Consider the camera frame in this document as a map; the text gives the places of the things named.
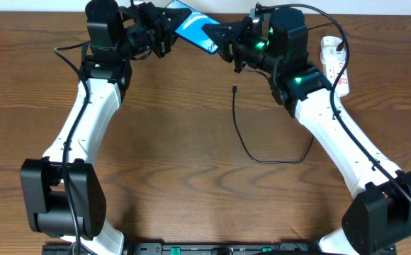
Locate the blue Galaxy smartphone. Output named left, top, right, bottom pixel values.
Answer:
left=167, top=0, right=218, bottom=55

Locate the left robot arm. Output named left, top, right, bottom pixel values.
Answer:
left=20, top=0, right=191, bottom=254

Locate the white power strip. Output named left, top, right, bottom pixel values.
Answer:
left=320, top=35, right=351, bottom=98

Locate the black USB charging cable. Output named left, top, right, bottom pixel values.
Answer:
left=232, top=22, right=346, bottom=165

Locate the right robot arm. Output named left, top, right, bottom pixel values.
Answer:
left=203, top=4, right=411, bottom=254

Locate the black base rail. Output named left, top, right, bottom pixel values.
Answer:
left=42, top=242, right=398, bottom=255

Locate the white charger plug adapter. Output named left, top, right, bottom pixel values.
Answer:
left=320, top=46, right=346, bottom=64

